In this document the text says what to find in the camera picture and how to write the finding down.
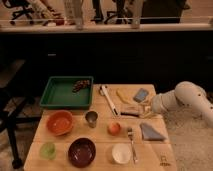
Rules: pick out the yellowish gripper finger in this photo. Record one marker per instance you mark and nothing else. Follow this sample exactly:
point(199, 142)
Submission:
point(145, 103)
point(149, 115)

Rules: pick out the white small bowl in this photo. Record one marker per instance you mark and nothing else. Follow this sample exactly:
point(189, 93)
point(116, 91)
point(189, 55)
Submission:
point(121, 153)

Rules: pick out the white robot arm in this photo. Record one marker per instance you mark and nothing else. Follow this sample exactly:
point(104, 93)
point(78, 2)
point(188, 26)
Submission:
point(185, 94)

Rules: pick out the orange bowl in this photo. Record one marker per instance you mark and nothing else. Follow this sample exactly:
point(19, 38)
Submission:
point(60, 122)

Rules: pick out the metal cup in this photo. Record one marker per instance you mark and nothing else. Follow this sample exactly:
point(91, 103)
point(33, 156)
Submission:
point(91, 118)

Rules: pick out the brown whiteboard eraser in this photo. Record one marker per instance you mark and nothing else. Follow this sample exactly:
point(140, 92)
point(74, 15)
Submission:
point(131, 111)

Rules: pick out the orange fruit toy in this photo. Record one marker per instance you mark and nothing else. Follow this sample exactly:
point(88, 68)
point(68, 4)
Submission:
point(114, 128)

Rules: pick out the green small cup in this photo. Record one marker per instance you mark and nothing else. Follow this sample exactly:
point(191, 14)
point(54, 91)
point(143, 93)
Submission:
point(48, 151)

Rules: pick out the blue folded cloth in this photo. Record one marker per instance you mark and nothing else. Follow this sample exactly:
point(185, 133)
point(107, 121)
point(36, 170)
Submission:
point(150, 134)

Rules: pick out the green plastic tray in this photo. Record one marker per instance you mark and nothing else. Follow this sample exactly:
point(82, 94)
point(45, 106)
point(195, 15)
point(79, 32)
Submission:
point(58, 93)

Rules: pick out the silver fork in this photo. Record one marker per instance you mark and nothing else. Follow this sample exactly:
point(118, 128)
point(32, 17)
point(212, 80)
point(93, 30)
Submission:
point(130, 136)

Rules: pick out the blue sponge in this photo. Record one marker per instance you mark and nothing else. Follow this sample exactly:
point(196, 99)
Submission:
point(140, 95)

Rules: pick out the yellow banana toy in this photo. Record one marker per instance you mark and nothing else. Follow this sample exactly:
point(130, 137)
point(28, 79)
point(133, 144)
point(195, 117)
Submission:
point(121, 96)

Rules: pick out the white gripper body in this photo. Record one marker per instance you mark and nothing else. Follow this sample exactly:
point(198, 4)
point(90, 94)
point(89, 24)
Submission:
point(157, 104)

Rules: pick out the dark purple bowl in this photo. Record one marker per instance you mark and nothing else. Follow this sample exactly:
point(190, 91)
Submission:
point(82, 152)

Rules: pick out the dark grape bunch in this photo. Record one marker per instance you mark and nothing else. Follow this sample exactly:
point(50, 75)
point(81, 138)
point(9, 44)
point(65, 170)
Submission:
point(81, 84)

